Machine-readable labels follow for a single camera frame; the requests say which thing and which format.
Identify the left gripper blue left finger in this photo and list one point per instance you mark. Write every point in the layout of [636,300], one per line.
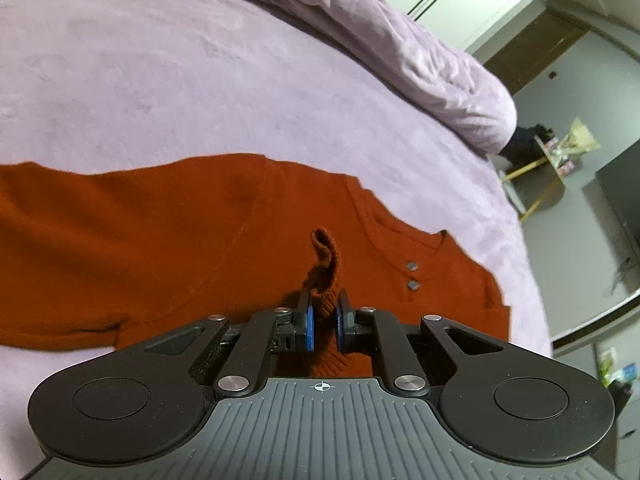
[268,334]

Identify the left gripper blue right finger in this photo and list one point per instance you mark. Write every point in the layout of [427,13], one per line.
[379,335]

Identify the rust red knit cardigan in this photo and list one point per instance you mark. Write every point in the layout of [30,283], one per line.
[114,259]

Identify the black clothes pile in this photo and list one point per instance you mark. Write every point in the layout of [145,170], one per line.
[522,148]

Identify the yellow legged side table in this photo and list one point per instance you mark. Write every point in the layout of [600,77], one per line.
[527,188]

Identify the cream wrapped flower bouquet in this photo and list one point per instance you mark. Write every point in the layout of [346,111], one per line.
[576,143]

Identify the lilac bed sheet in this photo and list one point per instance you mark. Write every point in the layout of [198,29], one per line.
[98,86]

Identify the lilac rumpled duvet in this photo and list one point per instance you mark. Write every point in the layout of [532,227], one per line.
[447,83]

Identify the dark wooden door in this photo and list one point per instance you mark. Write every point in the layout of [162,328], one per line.
[534,48]

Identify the dark wall television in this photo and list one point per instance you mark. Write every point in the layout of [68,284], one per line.
[619,181]

